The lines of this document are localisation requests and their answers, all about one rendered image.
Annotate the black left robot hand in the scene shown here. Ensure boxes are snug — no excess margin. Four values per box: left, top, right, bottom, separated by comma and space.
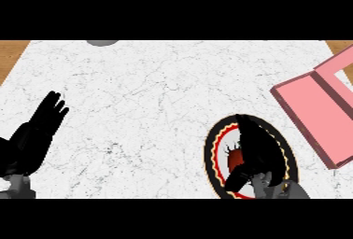
0, 91, 70, 178

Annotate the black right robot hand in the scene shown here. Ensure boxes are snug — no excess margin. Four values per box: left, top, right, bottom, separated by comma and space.
223, 113, 288, 193

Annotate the red bell pepper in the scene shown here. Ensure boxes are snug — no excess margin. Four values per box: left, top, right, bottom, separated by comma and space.
223, 141, 245, 176

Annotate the black rimmed patterned plate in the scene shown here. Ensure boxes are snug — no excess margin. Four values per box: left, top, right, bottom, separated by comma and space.
202, 113, 301, 200

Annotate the pink cardboard box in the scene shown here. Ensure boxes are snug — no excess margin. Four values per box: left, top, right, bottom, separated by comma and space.
268, 44, 353, 170

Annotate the grey round object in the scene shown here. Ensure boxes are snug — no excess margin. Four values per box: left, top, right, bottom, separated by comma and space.
85, 39, 121, 48

